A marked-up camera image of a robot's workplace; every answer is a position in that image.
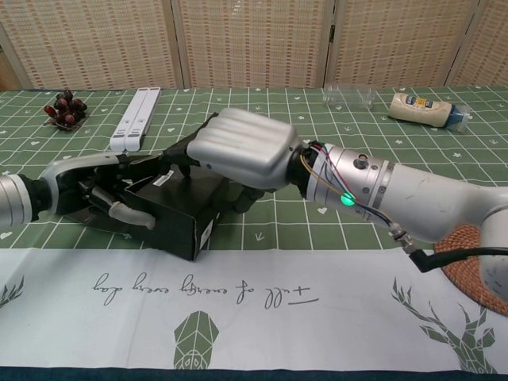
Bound dark red grape bunch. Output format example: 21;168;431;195
42;90;88;131

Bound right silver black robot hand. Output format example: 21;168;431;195
174;107;309;214

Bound round woven rattan coaster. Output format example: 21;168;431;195
433;224;508;317

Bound white folding stand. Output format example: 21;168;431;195
110;87;161;152

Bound bamboo folding screen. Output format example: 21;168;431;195
0;0;508;91

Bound clear plastic container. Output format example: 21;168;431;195
321;85;377;111

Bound black cardboard box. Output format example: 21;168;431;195
65;113;239;262

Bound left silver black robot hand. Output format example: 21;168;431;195
41;152;175;231

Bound mayonnaise squeeze bottle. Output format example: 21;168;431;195
387;93;473;132

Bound green white checked tablecloth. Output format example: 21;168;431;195
0;86;508;376

